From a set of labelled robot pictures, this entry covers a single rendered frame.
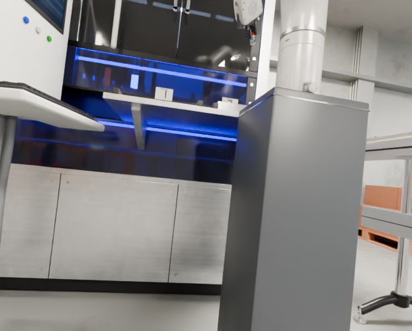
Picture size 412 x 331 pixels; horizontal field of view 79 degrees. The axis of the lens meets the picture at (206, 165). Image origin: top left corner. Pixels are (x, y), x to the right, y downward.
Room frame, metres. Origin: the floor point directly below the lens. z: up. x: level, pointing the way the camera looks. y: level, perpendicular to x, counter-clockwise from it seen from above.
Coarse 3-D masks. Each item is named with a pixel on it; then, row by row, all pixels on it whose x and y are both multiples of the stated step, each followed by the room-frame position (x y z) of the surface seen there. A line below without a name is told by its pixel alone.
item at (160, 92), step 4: (156, 88) 1.23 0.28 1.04; (160, 88) 1.23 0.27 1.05; (164, 88) 1.23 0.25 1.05; (156, 92) 1.23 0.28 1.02; (160, 92) 1.23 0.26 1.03; (164, 92) 1.23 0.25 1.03; (168, 92) 1.24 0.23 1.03; (172, 92) 1.24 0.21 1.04; (156, 96) 1.23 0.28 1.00; (160, 96) 1.23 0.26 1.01; (164, 96) 1.23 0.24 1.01; (168, 96) 1.24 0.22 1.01; (172, 96) 1.24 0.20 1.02
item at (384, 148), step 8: (376, 136) 1.59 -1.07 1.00; (384, 136) 1.41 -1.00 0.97; (392, 136) 1.36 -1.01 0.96; (400, 136) 1.32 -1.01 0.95; (408, 136) 1.34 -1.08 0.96; (368, 144) 1.49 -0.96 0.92; (376, 144) 1.44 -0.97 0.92; (384, 144) 1.38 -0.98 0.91; (392, 144) 1.33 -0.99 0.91; (400, 144) 1.29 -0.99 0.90; (408, 144) 1.24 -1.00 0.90; (368, 152) 1.49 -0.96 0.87; (376, 152) 1.43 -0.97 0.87; (384, 152) 1.38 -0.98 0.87; (392, 152) 1.33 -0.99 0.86; (400, 152) 1.28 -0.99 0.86; (408, 152) 1.24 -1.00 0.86; (368, 160) 1.63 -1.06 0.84
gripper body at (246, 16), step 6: (234, 0) 0.86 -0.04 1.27; (240, 0) 0.84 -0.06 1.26; (246, 0) 0.85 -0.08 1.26; (252, 0) 0.86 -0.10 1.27; (258, 0) 0.88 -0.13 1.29; (234, 6) 0.88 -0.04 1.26; (240, 6) 0.86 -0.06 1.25; (246, 6) 0.86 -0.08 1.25; (252, 6) 0.88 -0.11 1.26; (258, 6) 0.90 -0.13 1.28; (240, 12) 0.88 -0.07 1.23; (246, 12) 0.88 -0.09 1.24; (252, 12) 0.90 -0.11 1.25; (258, 12) 0.91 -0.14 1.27; (240, 18) 0.90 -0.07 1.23; (246, 18) 0.90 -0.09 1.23; (252, 18) 0.91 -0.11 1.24; (246, 24) 0.91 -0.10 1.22
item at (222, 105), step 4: (220, 104) 0.90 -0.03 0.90; (224, 104) 0.90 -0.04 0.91; (228, 104) 0.91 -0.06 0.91; (232, 104) 0.91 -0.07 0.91; (236, 104) 0.91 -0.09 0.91; (240, 104) 0.91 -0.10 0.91; (220, 108) 0.90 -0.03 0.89; (224, 108) 0.90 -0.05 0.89; (228, 108) 0.91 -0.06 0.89; (232, 108) 0.91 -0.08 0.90; (236, 108) 0.91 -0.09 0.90; (240, 108) 0.91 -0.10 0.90
